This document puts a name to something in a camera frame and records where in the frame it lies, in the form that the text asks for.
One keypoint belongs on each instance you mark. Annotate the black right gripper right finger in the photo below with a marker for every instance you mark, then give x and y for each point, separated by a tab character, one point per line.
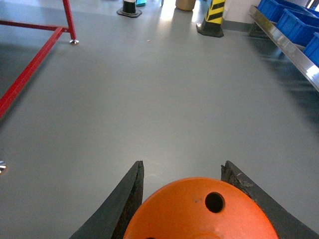
284	223

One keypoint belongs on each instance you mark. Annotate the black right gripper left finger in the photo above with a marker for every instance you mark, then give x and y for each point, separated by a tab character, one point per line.
111	219

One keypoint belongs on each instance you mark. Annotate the orange cylindrical 4680 cap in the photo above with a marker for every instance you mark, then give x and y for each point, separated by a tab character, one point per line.
199	208

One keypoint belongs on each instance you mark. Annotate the steel roller shelf rack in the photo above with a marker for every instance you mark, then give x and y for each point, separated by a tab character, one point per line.
308	69

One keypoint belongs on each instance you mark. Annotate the blue plastic bin near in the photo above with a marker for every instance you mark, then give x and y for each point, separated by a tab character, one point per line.
298	27

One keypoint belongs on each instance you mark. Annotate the blue plastic bin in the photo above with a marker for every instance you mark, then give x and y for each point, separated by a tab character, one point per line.
298	27
274	9

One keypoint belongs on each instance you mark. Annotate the black cone base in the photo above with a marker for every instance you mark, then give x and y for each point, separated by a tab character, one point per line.
129	9

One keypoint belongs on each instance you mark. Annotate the yellow black traffic cone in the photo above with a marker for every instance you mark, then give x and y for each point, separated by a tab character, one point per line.
211	24

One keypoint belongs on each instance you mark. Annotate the blue plastic bin far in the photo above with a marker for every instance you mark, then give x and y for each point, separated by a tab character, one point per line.
274	9

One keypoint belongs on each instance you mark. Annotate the red metal table frame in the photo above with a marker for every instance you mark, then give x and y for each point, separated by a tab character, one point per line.
14	90

